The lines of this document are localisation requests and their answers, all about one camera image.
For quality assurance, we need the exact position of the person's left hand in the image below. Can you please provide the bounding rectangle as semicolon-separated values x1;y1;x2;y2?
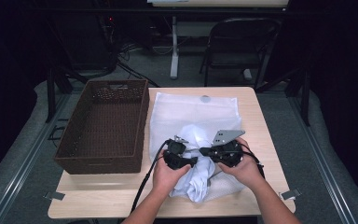
151;149;193;201

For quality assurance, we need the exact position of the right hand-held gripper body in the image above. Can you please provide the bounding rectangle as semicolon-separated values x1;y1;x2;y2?
207;129;246;168

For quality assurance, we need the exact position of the person's right hand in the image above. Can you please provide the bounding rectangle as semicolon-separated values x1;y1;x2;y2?
217;137;265;191

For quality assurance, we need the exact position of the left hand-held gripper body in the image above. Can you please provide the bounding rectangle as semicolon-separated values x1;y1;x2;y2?
162;134;190;171

